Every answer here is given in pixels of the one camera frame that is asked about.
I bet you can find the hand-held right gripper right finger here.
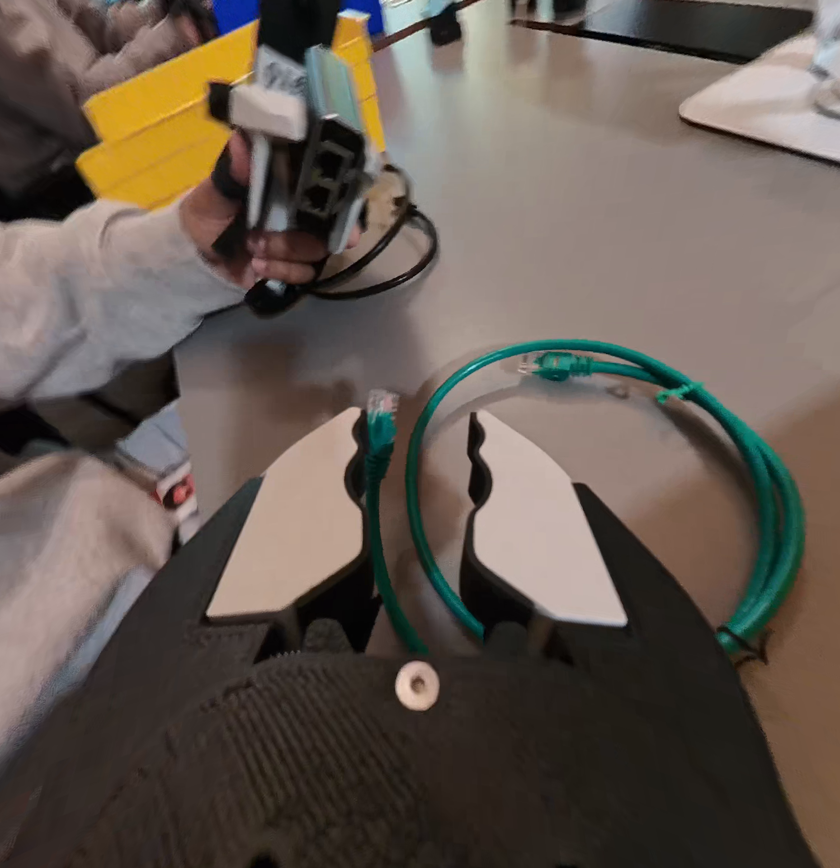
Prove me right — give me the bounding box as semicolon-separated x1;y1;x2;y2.
458;410;630;652

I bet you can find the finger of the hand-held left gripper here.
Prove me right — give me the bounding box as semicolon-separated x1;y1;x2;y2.
305;46;383;255
245;132;292;231

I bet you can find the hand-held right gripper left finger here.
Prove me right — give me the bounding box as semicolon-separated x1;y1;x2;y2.
204;407;383;652

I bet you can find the yellow plastic bin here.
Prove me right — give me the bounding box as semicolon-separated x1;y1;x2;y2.
76;15;387;211

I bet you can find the green network cable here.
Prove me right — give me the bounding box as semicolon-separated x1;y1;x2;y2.
363;339;806;659

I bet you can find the black network cable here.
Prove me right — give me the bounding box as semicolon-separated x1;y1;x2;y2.
244;163;439;320

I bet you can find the person's left forearm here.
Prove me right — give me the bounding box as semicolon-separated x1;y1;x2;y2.
0;200;248;401

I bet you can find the grey desk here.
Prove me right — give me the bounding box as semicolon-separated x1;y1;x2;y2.
172;0;840;868

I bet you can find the person's left hand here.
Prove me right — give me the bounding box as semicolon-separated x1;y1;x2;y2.
179;132;363;292

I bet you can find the blue plastic bin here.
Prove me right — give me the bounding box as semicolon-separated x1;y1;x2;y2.
213;0;388;35

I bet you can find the black twist tie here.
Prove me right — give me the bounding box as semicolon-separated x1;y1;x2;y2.
717;627;772;669

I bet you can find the person's body in grey sweatshirt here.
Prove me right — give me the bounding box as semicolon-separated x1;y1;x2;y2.
0;448;180;781

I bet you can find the black mat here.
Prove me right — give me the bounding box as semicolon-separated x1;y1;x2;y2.
511;0;817;65

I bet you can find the badge with lanyard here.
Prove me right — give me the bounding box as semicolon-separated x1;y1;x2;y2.
115;401;200;540

